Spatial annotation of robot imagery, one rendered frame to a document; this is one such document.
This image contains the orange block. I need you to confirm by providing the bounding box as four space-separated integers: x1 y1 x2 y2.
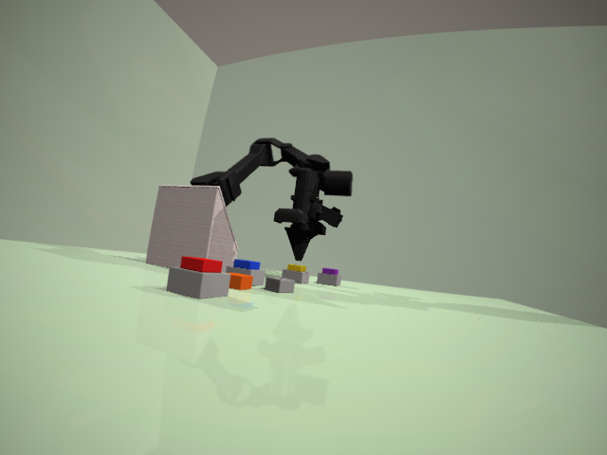
230 273 253 291

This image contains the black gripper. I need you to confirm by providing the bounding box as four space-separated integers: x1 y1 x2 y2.
274 191 326 261

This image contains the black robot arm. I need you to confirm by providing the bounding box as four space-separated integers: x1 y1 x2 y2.
191 137 352 228

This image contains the yellow button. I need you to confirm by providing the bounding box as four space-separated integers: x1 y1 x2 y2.
282 264 310 283

